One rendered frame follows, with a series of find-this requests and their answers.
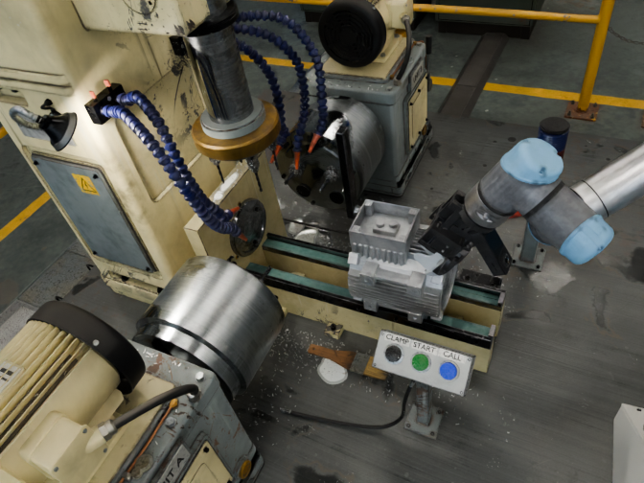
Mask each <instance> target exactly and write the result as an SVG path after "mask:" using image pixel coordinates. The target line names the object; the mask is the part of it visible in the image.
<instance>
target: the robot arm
mask: <svg viewBox="0 0 644 483"><path fill-rule="evenodd" d="M557 153H558V152H557V151H556V149H555V148H554V147H552V146H551V145H550V144H548V143H547V142H545V141H543V140H542V139H538V138H527V139H524V140H522V141H520V142H518V143H517V144H516V145H515V146H514V147H513V148H512V149H511V150H510V151H509V152H507V153H505V154H504V155H503V156H502V157H501V159H500V161H499V162H498V163H497V164H496V165H495V166H494V167H493V168H492V169H491V170H490V171H489V172H488V173H487V174H486V175H485V176H484V177H483V178H482V179H481V180H480V181H479V182H478V183H477V184H476V185H475V186H474V187H473V188H472V189H471V190H470V191H469V192H468V193H467V194H465V193H464V192H462V191H460V190H459V189H458V190H457V191H456V192H455V193H454V194H453V195H452V196H451V197H450V198H449V199H448V200H447V202H446V203H445V202H444V201H443V202H442V203H441V204H440V205H439V207H438V208H437V209H436V210H435V211H434V212H433V213H432V214H431V215H430V216H429V218H430V219H432V222H431V223H430V224H431V225H430V226H429V227H428V228H427V229H426V230H425V231H424V232H423V233H422V236H421V238H420V239H419V240H418V241H417V243H419V244H420V246H421V248H422V249H423V250H424V251H425V252H426V253H427V254H428V255H426V254H422V253H416V254H415V255H414V259H415V260H416V261H417V262H418V263H419V264H421V265H422V266H423V267H424V268H425V272H424V273H425V274H426V275H428V276H437V275H439V276H440V275H443V274H446V273H448V272H449V271H450V270H451V269H452V268H453V267H454V266H455V265H457V264H458V263H460V262H461V261H462V260H463V259H464V258H465V257H466V256H467V255H468V254H469V252H470V251H471V249H472V247H475V246H476V248H477V250H478V251H479V253H480V255H481V256H482V258H483V260H484V261H485V263H486V265H487V266H488V268H489V269H490V271H491V272H492V274H493V275H494V276H501V275H507V273H508V270H509V268H510V266H511V262H512V257H511V255H510V254H509V252H508V250H507V248H506V246H505V245H504V243H503V241H502V239H501V238H500V237H499V235H498V233H497V232H496V230H495V229H496V227H498V226H500V225H501V224H502V223H503V222H504V221H506V220H507V219H508V218H509V217H510V216H512V215H513V214H514V213H516V212H517V211H519V212H520V213H521V214H522V216H523V217H524V218H525V219H526V220H527V221H528V227H529V230H530V232H531V235H532V236H533V237H534V238H535V239H536V240H537V241H538V242H540V243H542V244H546V245H553V246H555V247H556V248H557V249H558V250H559V252H560V254H561V255H563V256H565V257H566V258H567V259H568V260H569V261H571V262H572V263H573V264H575V265H581V264H584V263H586V262H588V261H589V260H591V259H592V258H594V257H595V256H596V255H598V254H599V253H600V252H601V251H602V250H603V249H604V248H605V247H606V246H607V245H608V244H609V243H610V242H611V240H612V239H613V236H614V232H613V229H612V228H611V227H610V226H609V225H608V224H607V223H606V222H605V221H604V219H606V218H607V217H609V216H611V215H613V214H614V213H616V212H618V211H619V210H621V209H623V208H625V207H626V206H628V205H630V204H631V203H633V202H635V201H637V200H638V199H640V198H641V197H643V196H644V142H643V143H642V144H640V145H639V146H637V147H635V148H634V149H631V150H630V151H628V152H626V153H625V154H623V155H622V156H620V157H618V158H617V159H615V160H613V161H612V162H610V163H608V164H607V165H606V166H605V167H603V168H601V169H600V170H598V171H596V172H594V173H592V174H591V175H589V176H588V177H586V178H584V179H583V180H581V181H579V182H578V183H576V184H574V185H573V186H571V187H570V188H568V187H567V186H566V185H565V184H564V183H563V182H562V180H561V179H560V178H559V175H560V174H561V173H562V171H563V168H564V163H563V160H562V158H561V157H560V156H559V155H558V154H557ZM438 210H439V211H438ZM437 211H438V213H437V215H436V216H434V214H435V213H436V212H437Z"/></svg>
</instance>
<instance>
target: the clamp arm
mask: <svg viewBox="0 0 644 483"><path fill-rule="evenodd" d="M334 141H335V142H336V144H337V151H338V158H339V165H340V171H341V178H342V185H343V191H342V194H343V195H344V197H345V204H346V211H347V218H348V219H355V218H356V216H357V211H355V210H358V208H359V207H360V206H358V205H357V191H356V183H355V176H354V168H353V159H352V152H351V144H350V136H349V129H348V127H347V126H340V127H339V128H338V130H337V131H336V133H335V137H334Z"/></svg>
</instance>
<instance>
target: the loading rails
mask: <svg viewBox="0 0 644 483"><path fill-rule="evenodd" d="M266 236H267V239H266V240H265V242H264V243H263V245H262V248H263V251H264V255H265V258H266V261H267V265H271V270H270V272H269V274H268V275H266V276H265V280H264V284H265V285H266V286H267V287H268V288H269V289H270V290H271V291H272V293H273V294H274V295H277V296H278V301H279V303H280V305H281V307H282V309H283V312H284V315H285V317H286V315H287V314H288V312H290V313H293V314H296V315H299V316H303V317H306V318H308V319H311V320H315V321H318V322H321V323H325V324H328V325H327V327H326V329H325V331H324V334H325V335H326V336H329V337H332V338H335V339H339V338H340V337H341V335H342V333H343V331H344V330H346V331H350V332H353V333H356V334H362V335H365V336H368V337H372V338H375V339H377V340H379V336H380V331H381V329H384V330H391V331H394V332H398V333H401V334H407V335H410V336H414V337H417V338H420V339H423V340H426V341H429V342H433V343H436V344H440V345H443V346H446V347H450V348H452V349H456V350H459V351H462V352H466V353H469V354H473V355H476V358H475V362H474V366H473V369H475V370H478V371H481V372H484V373H487V371H488V368H489V364H490V361H491V357H492V351H493V346H494V339H495V336H497V334H498V331H499V327H500V324H501V318H502V313H503V307H504V302H505V296H506V290H504V289H500V288H496V287H489V286H485V285H481V284H477V283H473V282H469V281H465V280H461V279H457V278H455V280H454V284H453V288H452V291H451V295H450V298H449V300H448V305H447V307H446V309H445V311H444V314H443V319H442V320H441V321H437V320H433V319H430V316H428V317H427V319H423V322H422V324H420V323H416V322H412V321H408V314H407V313H406V312H402V311H398V310H391V309H388V308H383V307H379V308H378V311H377V312H375V311H372V310H366V309H365V308H364V305H363V300H362V301H359V300H356V299H353V296H351V294H350V292H349V289H348V272H349V269H350V264H348V263H347V262H348V257H349V252H347V251H343V250H339V249H335V248H331V247H328V246H323V245H319V244H315V243H311V242H307V241H300V240H296V239H293V238H288V237H284V236H280V235H276V234H272V233H267V234H266ZM244 269H245V270H247V271H248V272H250V273H251V274H253V275H254V276H255V277H257V278H258V279H260V278H261V277H262V276H263V275H264V273H265V270H266V269H267V266H264V265H260V264H254V263H249V265H248V266H247V268H244Z"/></svg>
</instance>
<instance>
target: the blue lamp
mask: <svg viewBox="0 0 644 483"><path fill-rule="evenodd" d="M568 133H569V131H568V132H566V133H564V134H560V135H552V134H547V133H545V132H543V131H542V130H541V129H540V127H539V132H538V137H537V138H538V139H542V140H543V141H545V142H547V143H548V144H550V145H551V146H552V147H554V148H555V149H556V151H557V152H560V151H562V150H564V149H565V146H566V142H567V137H568Z"/></svg>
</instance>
